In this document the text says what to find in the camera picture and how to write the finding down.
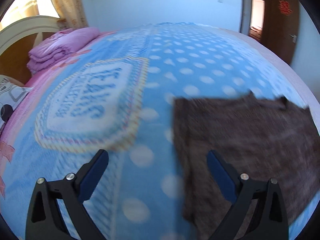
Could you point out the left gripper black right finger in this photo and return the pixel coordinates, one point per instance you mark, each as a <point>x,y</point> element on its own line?
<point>269,220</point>

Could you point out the brown knitted sweater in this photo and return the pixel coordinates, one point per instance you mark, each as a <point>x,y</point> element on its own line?
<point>263,138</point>

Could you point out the folded pink blanket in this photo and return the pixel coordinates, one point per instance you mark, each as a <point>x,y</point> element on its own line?
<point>59,46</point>

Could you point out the brown wooden door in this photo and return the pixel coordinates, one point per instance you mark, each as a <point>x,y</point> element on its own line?
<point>277,28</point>

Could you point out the cream and brown headboard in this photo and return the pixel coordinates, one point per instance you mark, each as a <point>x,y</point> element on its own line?
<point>18,39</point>

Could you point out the red door decoration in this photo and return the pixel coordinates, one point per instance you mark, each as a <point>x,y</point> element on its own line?
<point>284,7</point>

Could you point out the patterned white pillow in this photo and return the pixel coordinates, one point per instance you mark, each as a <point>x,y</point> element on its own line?
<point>11,95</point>

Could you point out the patterned bed cover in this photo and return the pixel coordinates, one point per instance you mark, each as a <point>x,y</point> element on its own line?
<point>117,94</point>

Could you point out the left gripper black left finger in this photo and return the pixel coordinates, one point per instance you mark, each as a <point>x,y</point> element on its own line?
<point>45,221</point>

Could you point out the silver door handle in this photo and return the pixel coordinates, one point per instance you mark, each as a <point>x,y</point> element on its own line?
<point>294,38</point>

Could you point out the yellow floral curtain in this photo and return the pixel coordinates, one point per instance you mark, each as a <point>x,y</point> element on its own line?
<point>69,12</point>

